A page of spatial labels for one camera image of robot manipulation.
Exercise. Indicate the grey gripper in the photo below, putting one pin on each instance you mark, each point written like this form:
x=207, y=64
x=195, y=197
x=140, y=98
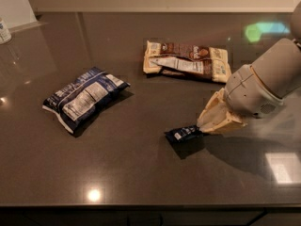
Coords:
x=247, y=93

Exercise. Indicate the dark blue rxbar wrapper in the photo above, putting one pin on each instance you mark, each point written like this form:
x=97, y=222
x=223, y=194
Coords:
x=183, y=134

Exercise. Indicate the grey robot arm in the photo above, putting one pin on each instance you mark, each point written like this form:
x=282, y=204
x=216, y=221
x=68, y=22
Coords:
x=279, y=68

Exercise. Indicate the brown cream snack package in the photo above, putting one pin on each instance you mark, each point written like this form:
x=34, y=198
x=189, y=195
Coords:
x=182, y=59

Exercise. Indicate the blue chip bag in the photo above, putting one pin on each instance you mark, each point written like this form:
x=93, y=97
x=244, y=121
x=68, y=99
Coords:
x=85, y=96

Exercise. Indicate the white labelled bottle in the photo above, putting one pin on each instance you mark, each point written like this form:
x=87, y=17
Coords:
x=5, y=35

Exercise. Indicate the white slanted board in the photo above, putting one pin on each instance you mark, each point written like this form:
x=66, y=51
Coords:
x=17, y=14

